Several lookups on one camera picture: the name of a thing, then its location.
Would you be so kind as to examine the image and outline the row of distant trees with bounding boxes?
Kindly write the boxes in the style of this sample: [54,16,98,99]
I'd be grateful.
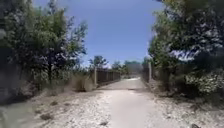
[89,54,145,77]

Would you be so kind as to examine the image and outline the wooden bridge railing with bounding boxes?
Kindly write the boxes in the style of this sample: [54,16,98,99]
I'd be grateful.
[141,61,153,84]
[93,66,123,89]

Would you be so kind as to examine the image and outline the dry grass clump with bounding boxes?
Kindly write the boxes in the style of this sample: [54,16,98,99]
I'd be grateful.
[70,74,96,93]

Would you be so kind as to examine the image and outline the pale dirt path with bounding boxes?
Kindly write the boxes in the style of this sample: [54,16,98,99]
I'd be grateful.
[96,77,189,128]

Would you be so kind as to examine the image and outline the dry stony ground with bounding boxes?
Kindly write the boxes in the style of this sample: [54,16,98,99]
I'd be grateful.
[143,80,224,128]
[0,84,112,128]

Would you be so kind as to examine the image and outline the group of dark green trees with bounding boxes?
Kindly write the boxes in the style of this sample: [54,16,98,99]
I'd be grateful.
[0,0,90,101]
[147,0,224,101]

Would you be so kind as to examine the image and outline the pale green bush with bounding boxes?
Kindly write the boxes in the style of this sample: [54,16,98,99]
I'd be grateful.
[184,69,224,97]

